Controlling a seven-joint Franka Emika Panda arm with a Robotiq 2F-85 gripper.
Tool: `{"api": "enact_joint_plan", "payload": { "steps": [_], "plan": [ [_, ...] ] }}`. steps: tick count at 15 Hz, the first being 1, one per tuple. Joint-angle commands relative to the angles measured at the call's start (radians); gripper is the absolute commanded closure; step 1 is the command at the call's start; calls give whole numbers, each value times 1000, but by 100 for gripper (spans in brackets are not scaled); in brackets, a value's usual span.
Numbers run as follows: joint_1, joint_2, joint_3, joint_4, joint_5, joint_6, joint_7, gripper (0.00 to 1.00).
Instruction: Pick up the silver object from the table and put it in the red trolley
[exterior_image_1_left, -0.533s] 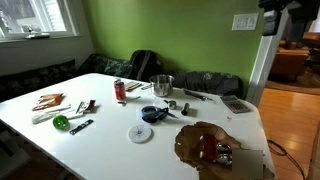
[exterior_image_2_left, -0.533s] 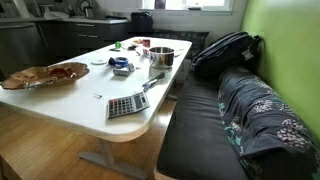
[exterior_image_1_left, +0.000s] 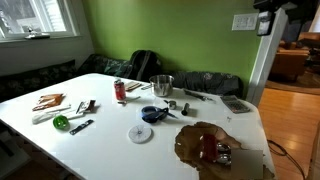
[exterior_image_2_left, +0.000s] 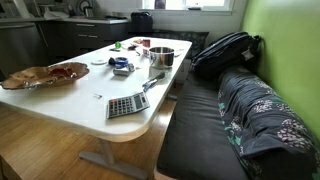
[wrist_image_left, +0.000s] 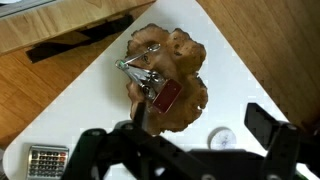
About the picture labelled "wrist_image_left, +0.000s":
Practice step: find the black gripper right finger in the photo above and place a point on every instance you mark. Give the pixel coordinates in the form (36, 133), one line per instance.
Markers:
(280, 143)

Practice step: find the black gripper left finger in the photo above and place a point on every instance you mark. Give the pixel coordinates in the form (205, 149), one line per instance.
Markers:
(100, 150)

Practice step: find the small red toy trolley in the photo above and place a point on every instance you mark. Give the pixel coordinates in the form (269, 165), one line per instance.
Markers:
(167, 95)

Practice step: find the grey desk calculator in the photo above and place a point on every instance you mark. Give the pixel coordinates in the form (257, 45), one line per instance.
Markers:
(46, 162)

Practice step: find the round white disc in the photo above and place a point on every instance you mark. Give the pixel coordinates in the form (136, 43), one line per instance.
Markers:
(222, 139)

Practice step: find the dark floor bar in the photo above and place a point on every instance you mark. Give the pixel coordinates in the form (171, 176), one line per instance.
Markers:
(66, 45)

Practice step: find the burl wood slab board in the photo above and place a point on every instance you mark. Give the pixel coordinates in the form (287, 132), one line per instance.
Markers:
(186, 66)

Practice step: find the light wooden furniture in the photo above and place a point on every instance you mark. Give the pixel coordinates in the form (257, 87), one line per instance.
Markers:
(60, 23)

